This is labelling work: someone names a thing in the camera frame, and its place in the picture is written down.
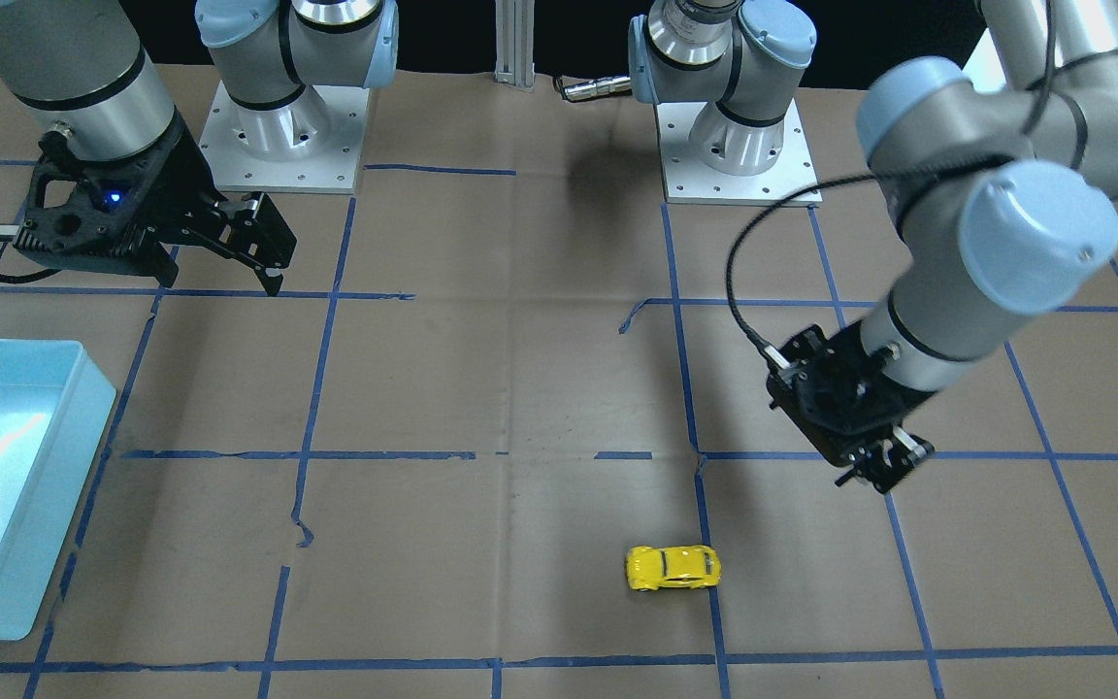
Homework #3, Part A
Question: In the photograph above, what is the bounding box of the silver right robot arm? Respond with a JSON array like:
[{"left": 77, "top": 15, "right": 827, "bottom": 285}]
[{"left": 0, "top": 1, "right": 399, "bottom": 296}]

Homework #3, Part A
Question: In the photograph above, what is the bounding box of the aluminium frame post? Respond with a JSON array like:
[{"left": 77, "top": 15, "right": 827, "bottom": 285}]
[{"left": 493, "top": 0, "right": 536, "bottom": 92}]

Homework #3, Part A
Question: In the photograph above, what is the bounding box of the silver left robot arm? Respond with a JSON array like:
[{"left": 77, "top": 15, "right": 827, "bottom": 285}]
[{"left": 724, "top": 1, "right": 1118, "bottom": 494}]

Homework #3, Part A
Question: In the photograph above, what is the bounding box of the silver cable connector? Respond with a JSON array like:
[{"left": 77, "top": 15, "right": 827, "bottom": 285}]
[{"left": 553, "top": 75, "right": 633, "bottom": 105}]

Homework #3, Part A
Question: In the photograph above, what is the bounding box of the light blue plastic bin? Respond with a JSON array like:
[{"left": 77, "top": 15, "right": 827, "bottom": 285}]
[{"left": 0, "top": 338, "right": 116, "bottom": 641}]

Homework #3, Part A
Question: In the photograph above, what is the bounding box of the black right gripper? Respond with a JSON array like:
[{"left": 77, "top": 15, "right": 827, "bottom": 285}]
[{"left": 12, "top": 114, "right": 297, "bottom": 297}]

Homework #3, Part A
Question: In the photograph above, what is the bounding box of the brown paper table cover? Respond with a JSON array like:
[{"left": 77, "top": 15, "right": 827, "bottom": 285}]
[{"left": 0, "top": 74, "right": 1118, "bottom": 698}]

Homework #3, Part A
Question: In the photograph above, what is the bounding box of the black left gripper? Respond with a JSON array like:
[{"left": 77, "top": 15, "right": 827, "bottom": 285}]
[{"left": 765, "top": 324, "right": 936, "bottom": 494}]

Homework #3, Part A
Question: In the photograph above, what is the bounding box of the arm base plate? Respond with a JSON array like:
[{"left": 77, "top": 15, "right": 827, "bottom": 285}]
[
  {"left": 655, "top": 101, "right": 817, "bottom": 205},
  {"left": 199, "top": 84, "right": 375, "bottom": 195}
]

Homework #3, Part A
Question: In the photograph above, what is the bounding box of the yellow toy beetle car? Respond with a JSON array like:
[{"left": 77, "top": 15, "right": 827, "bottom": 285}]
[{"left": 625, "top": 545, "right": 722, "bottom": 591}]

